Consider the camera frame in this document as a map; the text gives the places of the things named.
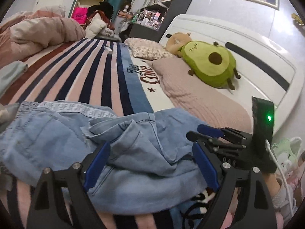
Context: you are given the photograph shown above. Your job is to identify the striped pink navy blanket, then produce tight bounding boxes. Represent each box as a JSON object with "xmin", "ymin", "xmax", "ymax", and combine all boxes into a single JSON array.
[{"xmin": 1, "ymin": 39, "xmax": 173, "ymax": 228}]

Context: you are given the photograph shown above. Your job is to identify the pink checked duvet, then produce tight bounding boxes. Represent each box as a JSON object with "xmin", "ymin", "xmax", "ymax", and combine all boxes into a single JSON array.
[{"xmin": 1, "ymin": 6, "xmax": 85, "ymax": 68}]

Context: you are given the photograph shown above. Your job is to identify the white bed headboard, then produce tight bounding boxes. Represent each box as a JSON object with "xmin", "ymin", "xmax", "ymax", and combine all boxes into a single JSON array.
[{"xmin": 159, "ymin": 14, "xmax": 304, "ymax": 133}]

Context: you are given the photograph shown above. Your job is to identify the black tracker box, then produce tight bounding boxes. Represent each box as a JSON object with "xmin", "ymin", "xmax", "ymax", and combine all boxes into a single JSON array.
[{"xmin": 252, "ymin": 97, "xmax": 275, "ymax": 156}]

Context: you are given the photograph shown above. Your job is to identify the person's right hand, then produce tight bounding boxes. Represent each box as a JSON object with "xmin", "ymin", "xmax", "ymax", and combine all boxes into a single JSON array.
[{"xmin": 263, "ymin": 173, "xmax": 282, "ymax": 198}]

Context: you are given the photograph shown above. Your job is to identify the white cable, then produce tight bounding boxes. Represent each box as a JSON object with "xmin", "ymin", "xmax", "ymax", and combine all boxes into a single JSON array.
[{"xmin": 265, "ymin": 139, "xmax": 298, "ymax": 218}]

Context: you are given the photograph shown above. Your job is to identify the light green folded cloth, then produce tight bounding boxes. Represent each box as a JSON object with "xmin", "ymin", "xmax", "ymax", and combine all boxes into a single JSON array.
[{"xmin": 0, "ymin": 60, "xmax": 28, "ymax": 97}]

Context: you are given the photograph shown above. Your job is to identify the brown plush toy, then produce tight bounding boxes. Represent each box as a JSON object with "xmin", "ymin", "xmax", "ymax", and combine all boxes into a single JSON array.
[{"xmin": 165, "ymin": 32, "xmax": 192, "ymax": 57}]

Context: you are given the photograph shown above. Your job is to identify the grey star patterned sleeve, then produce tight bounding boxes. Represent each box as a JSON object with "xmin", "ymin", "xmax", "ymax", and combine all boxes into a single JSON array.
[{"xmin": 272, "ymin": 179, "xmax": 298, "ymax": 226}]

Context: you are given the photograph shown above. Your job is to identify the green avocado plush toy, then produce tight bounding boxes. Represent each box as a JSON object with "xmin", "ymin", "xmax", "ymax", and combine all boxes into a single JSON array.
[{"xmin": 180, "ymin": 41, "xmax": 241, "ymax": 90}]

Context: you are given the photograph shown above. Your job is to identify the floral pillow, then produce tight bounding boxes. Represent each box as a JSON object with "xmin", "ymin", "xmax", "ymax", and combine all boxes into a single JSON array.
[{"xmin": 124, "ymin": 38, "xmax": 176, "ymax": 60}]

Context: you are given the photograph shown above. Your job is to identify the yellow shelf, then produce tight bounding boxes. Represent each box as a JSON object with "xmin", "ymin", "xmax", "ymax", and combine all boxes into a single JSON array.
[{"xmin": 69, "ymin": 0, "xmax": 104, "ymax": 18}]

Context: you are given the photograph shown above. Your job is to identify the grey bookshelf with items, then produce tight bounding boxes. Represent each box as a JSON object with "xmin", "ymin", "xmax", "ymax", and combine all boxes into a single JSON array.
[{"xmin": 122, "ymin": 0, "xmax": 192, "ymax": 42}]

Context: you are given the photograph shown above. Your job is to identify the pink quilted pillow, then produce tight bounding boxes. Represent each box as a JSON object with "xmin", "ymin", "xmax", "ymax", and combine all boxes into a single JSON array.
[{"xmin": 148, "ymin": 58, "xmax": 252, "ymax": 133}]

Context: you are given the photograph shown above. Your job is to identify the light blue denim pants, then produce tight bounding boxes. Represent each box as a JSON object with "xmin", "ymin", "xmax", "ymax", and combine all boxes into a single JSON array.
[{"xmin": 1, "ymin": 102, "xmax": 209, "ymax": 214}]

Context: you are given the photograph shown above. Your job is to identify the pink shopping bag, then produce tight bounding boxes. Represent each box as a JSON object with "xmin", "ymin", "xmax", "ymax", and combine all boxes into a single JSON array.
[{"xmin": 71, "ymin": 7, "xmax": 88, "ymax": 25}]

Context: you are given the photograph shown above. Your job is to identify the white puffer jacket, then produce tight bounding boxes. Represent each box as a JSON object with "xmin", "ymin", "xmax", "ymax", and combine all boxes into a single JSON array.
[{"xmin": 85, "ymin": 14, "xmax": 107, "ymax": 39}]

